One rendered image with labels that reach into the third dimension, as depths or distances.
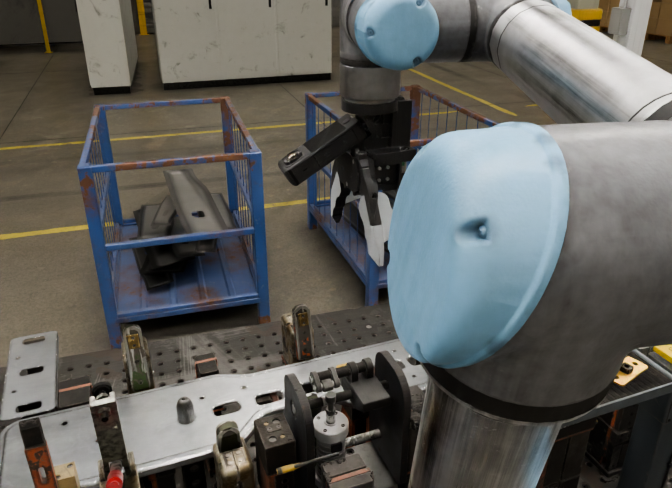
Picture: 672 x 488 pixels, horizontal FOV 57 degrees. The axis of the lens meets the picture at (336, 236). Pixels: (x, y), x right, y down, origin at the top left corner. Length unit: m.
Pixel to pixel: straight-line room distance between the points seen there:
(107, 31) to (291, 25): 2.42
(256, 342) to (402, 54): 1.44
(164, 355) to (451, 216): 1.71
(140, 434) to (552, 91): 0.96
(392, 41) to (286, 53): 8.46
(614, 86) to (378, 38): 0.24
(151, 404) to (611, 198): 1.11
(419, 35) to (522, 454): 0.39
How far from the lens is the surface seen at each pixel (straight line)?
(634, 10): 5.16
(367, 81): 0.75
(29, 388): 1.43
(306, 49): 9.14
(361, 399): 1.02
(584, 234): 0.28
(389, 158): 0.78
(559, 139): 0.30
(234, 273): 3.46
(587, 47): 0.53
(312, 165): 0.76
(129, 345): 1.32
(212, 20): 8.84
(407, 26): 0.62
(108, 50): 8.80
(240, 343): 1.95
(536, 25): 0.60
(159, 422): 1.26
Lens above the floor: 1.81
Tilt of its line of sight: 25 degrees down
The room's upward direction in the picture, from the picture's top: straight up
